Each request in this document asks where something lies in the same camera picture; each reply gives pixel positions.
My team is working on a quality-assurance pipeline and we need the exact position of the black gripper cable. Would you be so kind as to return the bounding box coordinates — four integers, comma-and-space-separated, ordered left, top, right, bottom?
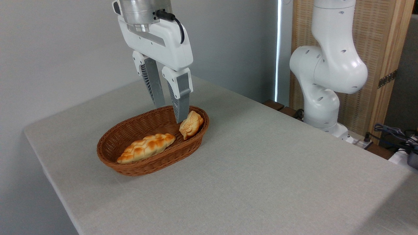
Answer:
156, 10, 185, 44

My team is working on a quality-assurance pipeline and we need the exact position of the wooden woven folding screen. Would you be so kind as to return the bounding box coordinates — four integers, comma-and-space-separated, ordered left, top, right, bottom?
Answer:
290, 0, 415, 145

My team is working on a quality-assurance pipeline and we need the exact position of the dark grey device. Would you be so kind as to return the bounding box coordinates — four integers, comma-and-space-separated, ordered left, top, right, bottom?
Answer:
407, 151, 418, 170

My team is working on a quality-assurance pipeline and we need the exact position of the white power strip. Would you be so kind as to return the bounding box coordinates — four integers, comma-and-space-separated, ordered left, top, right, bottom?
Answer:
346, 132, 373, 149

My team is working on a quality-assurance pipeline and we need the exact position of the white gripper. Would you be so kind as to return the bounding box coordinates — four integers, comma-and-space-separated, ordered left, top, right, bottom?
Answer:
112, 1, 194, 124

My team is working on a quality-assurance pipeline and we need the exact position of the grey table cloth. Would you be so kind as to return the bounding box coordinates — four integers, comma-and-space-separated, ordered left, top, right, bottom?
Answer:
24, 72, 418, 235

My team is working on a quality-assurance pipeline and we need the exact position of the vertical bright light strip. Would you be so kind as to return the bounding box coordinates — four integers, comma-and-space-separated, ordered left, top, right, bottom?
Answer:
275, 0, 282, 102

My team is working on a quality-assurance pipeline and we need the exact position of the blue grey cable bundle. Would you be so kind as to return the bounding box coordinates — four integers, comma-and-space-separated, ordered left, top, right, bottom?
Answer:
373, 123, 418, 154

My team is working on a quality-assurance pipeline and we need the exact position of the long braided bread loaf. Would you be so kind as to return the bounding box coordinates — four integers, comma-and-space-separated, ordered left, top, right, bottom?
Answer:
117, 133, 176, 164

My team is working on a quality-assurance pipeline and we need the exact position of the metal screen hinge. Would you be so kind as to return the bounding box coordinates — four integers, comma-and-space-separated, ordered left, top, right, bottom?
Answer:
378, 70, 398, 89

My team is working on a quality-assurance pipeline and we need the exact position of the white box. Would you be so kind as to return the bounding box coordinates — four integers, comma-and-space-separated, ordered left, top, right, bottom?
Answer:
388, 149, 418, 173

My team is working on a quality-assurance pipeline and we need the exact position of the brown wicker oval basket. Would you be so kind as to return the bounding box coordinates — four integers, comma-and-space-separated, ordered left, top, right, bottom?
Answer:
97, 105, 210, 177

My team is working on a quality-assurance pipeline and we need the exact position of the small golden pastry bread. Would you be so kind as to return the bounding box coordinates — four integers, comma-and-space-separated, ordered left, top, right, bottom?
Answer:
179, 111, 204, 140

